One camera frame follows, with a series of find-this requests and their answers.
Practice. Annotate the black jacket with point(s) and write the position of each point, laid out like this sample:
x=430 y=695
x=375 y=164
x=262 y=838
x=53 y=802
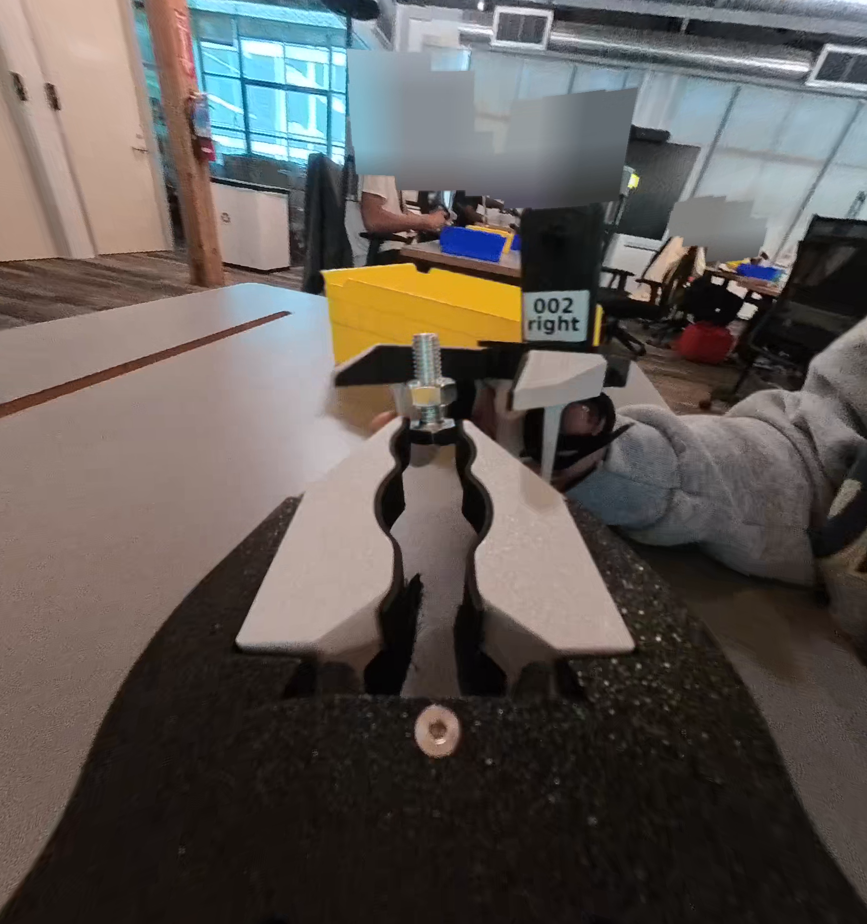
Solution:
x=326 y=224

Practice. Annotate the yellow plastic bin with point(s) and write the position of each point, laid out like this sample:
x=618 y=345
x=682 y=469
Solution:
x=502 y=232
x=419 y=303

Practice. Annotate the red bag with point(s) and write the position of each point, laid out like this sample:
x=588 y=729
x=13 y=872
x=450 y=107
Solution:
x=704 y=343

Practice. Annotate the silver hex nut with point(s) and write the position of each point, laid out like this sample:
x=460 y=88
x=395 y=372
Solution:
x=430 y=398

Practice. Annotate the black bag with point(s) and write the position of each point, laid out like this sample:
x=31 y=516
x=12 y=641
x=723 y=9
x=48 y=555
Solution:
x=715 y=303

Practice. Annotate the wooden top desk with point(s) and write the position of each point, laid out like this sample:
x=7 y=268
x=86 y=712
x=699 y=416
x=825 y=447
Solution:
x=469 y=265

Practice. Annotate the black mesh office chair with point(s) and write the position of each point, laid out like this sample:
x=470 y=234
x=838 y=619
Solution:
x=823 y=289

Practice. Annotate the brown wooden post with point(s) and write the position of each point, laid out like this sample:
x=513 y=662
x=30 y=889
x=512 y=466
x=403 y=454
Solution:
x=184 y=144

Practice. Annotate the white ceiling air vent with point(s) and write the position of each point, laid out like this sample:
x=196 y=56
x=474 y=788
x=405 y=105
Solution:
x=521 y=27
x=846 y=66

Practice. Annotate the black floor lamp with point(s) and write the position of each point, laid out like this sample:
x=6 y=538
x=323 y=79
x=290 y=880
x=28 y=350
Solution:
x=350 y=8

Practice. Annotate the person's right forearm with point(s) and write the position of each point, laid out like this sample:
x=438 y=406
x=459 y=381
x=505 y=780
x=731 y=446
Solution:
x=729 y=476

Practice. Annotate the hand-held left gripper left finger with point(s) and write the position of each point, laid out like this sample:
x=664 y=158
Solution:
x=332 y=548

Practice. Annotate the blue plastic bin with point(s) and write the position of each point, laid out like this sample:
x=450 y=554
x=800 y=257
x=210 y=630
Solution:
x=473 y=245

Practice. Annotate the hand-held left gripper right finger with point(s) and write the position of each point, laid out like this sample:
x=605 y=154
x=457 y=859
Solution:
x=541 y=563

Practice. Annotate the black wall screen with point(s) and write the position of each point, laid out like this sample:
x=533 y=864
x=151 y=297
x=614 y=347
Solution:
x=657 y=180

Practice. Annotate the red fire extinguisher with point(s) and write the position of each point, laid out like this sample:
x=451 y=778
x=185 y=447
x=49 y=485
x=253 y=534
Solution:
x=203 y=130

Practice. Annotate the person's right hand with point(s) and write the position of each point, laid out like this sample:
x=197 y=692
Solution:
x=583 y=413

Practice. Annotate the silver threaded bolt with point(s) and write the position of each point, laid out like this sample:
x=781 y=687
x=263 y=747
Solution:
x=427 y=357

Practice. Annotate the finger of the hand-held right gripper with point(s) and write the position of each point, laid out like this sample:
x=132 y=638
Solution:
x=556 y=375

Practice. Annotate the silver air duct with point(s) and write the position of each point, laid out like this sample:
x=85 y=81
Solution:
x=693 y=43

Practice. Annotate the white door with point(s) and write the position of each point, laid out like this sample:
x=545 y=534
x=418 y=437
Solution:
x=7 y=144
x=108 y=144

